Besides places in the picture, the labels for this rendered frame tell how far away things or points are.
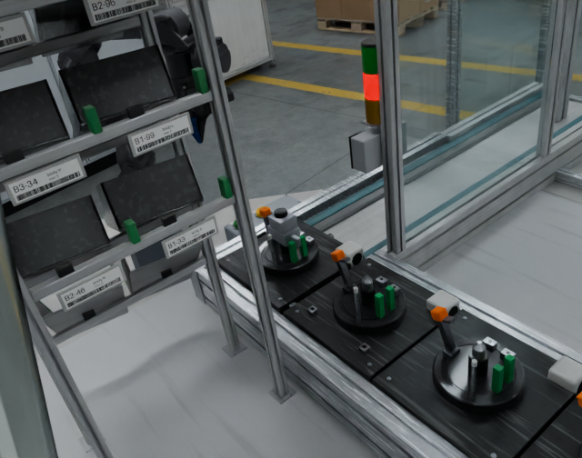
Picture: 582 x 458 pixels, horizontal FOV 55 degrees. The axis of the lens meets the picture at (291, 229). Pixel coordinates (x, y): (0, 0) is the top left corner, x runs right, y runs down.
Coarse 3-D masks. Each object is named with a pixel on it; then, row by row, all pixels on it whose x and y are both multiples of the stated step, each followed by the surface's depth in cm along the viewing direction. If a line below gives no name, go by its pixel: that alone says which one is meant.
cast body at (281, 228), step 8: (280, 208) 120; (272, 216) 119; (280, 216) 118; (288, 216) 118; (272, 224) 120; (280, 224) 117; (288, 224) 118; (296, 224) 120; (272, 232) 121; (280, 232) 118; (288, 232) 119; (296, 232) 120; (280, 240) 120; (288, 240) 119; (296, 240) 118
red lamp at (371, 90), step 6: (366, 78) 104; (372, 78) 104; (366, 84) 105; (372, 84) 104; (366, 90) 106; (372, 90) 105; (378, 90) 105; (366, 96) 106; (372, 96) 106; (378, 96) 105
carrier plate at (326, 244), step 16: (304, 224) 136; (320, 240) 130; (336, 240) 129; (240, 256) 129; (320, 256) 124; (240, 272) 124; (320, 272) 120; (336, 272) 119; (272, 288) 117; (288, 288) 116; (304, 288) 116; (272, 304) 113; (288, 304) 113
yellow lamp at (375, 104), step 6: (366, 102) 107; (372, 102) 106; (378, 102) 106; (366, 108) 108; (372, 108) 107; (378, 108) 107; (366, 114) 109; (372, 114) 108; (378, 114) 107; (366, 120) 110; (372, 120) 108; (378, 120) 108
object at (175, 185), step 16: (176, 160) 82; (128, 176) 79; (144, 176) 80; (160, 176) 81; (176, 176) 82; (192, 176) 83; (112, 192) 78; (128, 192) 79; (144, 192) 80; (160, 192) 81; (176, 192) 82; (192, 192) 83; (112, 208) 79; (128, 208) 79; (144, 208) 80; (160, 208) 81; (176, 208) 82; (112, 224) 89
